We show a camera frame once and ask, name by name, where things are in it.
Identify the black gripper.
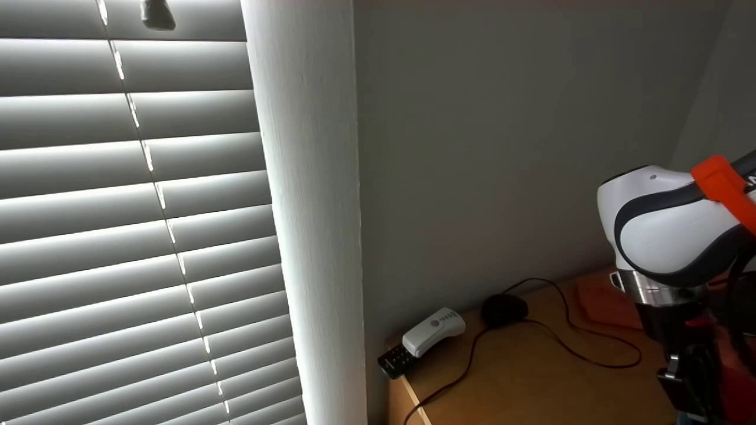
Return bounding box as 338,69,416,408
638,295,747,425

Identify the orange towel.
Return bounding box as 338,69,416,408
571,269,648,336

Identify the light wooden desk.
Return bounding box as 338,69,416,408
383,258,756,425

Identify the black round power adapter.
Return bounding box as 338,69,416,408
479,293,532,330

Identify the white plug adapter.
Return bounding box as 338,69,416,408
398,304,467,362

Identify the black power strip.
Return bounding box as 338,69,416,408
376,345,421,383

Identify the white window blind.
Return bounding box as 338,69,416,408
0,0,309,425

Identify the thin dark cable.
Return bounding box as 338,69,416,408
401,276,644,425

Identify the orange cable strap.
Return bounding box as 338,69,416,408
690,154,756,232

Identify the dark blind cord tassel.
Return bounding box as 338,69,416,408
140,0,176,34

